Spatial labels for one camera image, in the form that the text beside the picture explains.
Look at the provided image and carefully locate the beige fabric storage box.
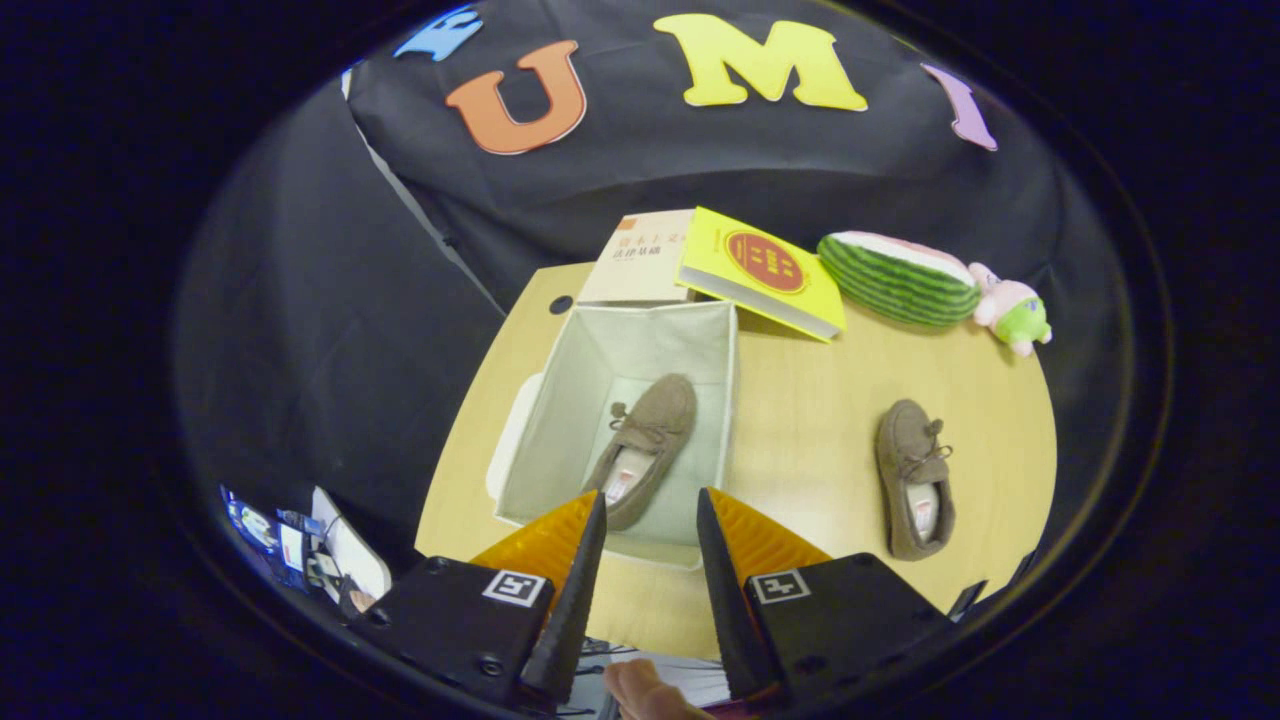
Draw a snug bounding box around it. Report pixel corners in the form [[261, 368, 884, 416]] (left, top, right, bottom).
[[486, 300, 739, 571]]

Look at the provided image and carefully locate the white flat object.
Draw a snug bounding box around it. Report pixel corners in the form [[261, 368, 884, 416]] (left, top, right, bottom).
[[310, 487, 393, 601]]

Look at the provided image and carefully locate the blue printed package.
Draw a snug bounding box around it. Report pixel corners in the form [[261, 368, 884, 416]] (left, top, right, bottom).
[[222, 487, 276, 549]]

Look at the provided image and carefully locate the brown suede shoe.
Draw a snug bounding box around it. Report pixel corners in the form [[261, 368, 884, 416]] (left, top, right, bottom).
[[875, 399, 957, 561], [580, 373, 698, 532]]

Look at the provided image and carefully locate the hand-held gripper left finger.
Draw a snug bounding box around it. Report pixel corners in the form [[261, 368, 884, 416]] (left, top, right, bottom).
[[350, 488, 609, 713]]

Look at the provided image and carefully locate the watermelon slice plush toy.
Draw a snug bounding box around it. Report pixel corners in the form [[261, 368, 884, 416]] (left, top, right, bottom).
[[817, 231, 983, 329]]

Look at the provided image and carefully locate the yellow book with red circle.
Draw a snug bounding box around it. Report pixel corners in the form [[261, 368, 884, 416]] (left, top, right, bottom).
[[676, 206, 848, 343]]

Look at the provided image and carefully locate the black backdrop cloth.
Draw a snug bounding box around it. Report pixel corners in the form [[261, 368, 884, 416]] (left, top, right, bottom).
[[175, 0, 1131, 591]]

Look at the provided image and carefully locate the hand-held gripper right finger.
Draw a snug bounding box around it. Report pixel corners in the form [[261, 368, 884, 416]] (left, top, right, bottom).
[[696, 487, 956, 706]]

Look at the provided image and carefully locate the pink and green plush toy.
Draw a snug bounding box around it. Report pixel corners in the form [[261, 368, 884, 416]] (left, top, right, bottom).
[[968, 262, 1053, 358]]

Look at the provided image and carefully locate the beige paperback book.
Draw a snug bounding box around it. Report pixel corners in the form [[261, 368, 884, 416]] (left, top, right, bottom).
[[577, 208, 698, 305]]

